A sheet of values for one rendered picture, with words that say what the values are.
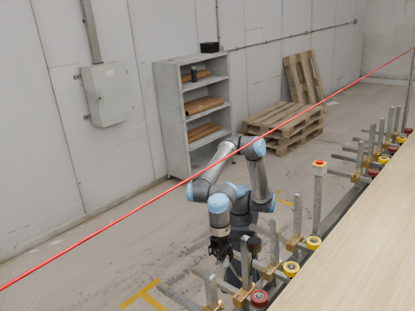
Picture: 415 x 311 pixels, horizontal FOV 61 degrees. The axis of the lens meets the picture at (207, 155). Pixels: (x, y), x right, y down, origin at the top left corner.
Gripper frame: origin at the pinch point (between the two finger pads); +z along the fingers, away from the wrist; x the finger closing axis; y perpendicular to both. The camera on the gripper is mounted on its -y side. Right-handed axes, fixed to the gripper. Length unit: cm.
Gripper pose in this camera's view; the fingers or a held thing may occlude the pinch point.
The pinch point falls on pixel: (226, 265)
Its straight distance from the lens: 171.2
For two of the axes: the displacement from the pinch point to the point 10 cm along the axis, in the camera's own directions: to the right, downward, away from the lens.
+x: 7.6, 2.0, -6.2
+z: 0.8, 9.1, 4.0
